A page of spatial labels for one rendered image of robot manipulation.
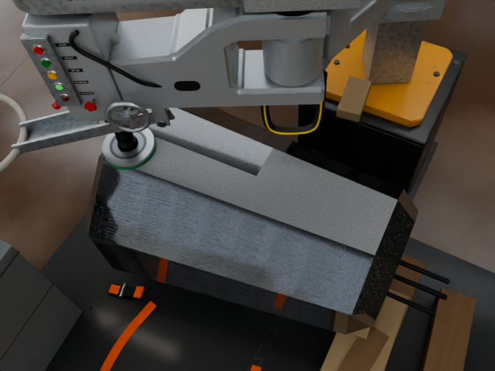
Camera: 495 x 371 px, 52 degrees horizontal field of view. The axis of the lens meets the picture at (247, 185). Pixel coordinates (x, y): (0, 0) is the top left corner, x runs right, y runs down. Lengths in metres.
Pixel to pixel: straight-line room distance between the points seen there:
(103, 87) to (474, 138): 2.29
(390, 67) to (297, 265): 0.97
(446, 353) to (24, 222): 2.34
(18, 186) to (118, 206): 1.32
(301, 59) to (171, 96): 0.44
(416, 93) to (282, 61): 0.95
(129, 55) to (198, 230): 0.73
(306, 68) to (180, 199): 0.73
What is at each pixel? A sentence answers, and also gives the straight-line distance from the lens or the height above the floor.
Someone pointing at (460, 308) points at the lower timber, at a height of 0.13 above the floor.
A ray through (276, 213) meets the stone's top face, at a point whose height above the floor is 0.87.
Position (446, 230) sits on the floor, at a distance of 2.93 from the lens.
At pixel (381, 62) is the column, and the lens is 2.29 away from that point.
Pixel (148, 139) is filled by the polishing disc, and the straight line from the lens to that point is 2.10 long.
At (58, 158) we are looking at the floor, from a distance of 3.38.
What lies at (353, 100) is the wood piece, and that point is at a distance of 2.24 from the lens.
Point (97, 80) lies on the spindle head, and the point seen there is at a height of 1.37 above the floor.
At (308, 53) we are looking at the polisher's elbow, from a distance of 1.56.
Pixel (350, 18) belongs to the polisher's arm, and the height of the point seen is 1.43.
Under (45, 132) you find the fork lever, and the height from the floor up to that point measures 0.96.
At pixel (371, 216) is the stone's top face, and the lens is 1.88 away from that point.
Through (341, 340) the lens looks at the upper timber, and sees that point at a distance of 2.34.
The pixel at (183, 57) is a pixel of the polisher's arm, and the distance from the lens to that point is 1.56.
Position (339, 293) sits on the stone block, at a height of 0.74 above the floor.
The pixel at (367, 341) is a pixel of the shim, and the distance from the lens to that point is 2.34.
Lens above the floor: 2.49
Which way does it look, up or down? 57 degrees down
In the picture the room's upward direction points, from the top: 8 degrees counter-clockwise
